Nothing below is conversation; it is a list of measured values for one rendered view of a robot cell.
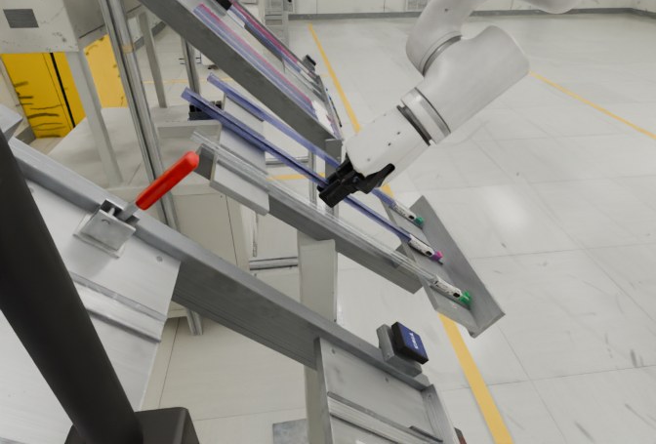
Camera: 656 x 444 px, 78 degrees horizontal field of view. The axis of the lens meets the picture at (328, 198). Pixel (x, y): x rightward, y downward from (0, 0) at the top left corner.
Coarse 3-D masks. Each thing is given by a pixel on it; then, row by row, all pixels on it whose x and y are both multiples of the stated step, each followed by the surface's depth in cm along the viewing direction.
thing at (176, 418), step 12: (168, 408) 8; (180, 408) 8; (144, 420) 8; (156, 420) 8; (168, 420) 8; (180, 420) 8; (72, 432) 7; (144, 432) 7; (156, 432) 7; (168, 432) 7; (180, 432) 7; (192, 432) 8
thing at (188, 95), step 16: (192, 96) 51; (208, 112) 52; (224, 112) 53; (240, 128) 54; (256, 144) 55; (272, 144) 57; (288, 160) 57; (304, 176) 59; (320, 176) 61; (368, 208) 65; (384, 224) 67; (432, 256) 72
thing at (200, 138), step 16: (208, 144) 45; (224, 144) 47; (240, 160) 47; (256, 176) 48; (272, 176) 50; (288, 192) 50; (320, 208) 52; (336, 224) 54; (352, 224) 56; (368, 240) 57; (400, 256) 60; (416, 272) 62
